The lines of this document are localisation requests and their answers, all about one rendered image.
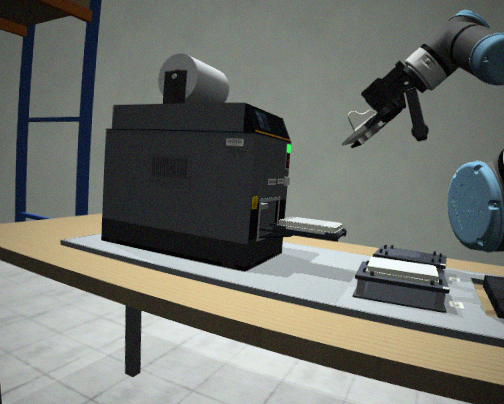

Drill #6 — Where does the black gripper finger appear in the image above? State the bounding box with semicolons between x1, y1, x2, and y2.
351;121;388;148
342;105;394;146

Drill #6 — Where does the white roll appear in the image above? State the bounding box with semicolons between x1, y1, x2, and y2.
158;53;229;103

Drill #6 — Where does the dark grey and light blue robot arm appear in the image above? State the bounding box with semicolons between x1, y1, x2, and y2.
405;10;504;252

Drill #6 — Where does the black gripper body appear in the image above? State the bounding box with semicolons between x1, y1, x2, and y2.
361;61;427;123

